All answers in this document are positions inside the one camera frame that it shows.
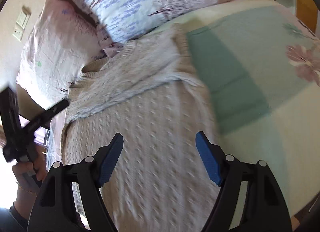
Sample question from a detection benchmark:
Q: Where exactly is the person's left forearm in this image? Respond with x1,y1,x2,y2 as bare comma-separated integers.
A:
1,184,37,232

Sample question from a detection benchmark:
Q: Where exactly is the beige cable-knit sweater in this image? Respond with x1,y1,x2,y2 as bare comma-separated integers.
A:
61,24,219,231

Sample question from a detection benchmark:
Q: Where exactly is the white wall switch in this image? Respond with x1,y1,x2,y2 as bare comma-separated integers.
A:
16,10,28,28

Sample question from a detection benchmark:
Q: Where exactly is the pink floral pillow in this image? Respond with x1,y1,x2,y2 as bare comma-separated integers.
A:
16,0,121,109

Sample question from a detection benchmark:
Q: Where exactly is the person's left hand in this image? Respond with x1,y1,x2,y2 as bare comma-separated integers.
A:
12,145,47,194

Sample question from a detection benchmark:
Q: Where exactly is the white wall socket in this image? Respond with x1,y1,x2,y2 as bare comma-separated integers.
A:
12,25,24,41

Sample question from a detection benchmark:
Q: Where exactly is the pastel patchwork bed sheet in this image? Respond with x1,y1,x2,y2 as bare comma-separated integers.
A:
48,0,319,215

